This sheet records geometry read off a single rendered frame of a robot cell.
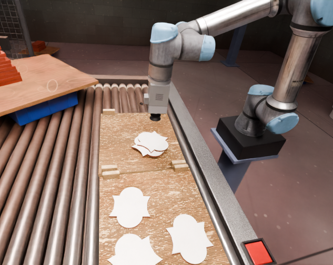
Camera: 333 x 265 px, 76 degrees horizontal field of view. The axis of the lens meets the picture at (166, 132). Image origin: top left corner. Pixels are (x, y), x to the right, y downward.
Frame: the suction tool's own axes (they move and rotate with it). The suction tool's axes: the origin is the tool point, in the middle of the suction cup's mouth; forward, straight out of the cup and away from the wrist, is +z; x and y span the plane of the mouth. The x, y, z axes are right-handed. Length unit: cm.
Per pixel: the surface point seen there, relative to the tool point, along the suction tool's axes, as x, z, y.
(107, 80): -24, 18, -69
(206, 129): 88, 112, -144
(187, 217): 9.4, 17.6, 30.0
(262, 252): 31, 19, 41
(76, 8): -124, 43, -455
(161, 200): 2.1, 18.4, 22.7
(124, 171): -11.0, 18.4, 9.5
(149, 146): -1.1, 15.9, -1.6
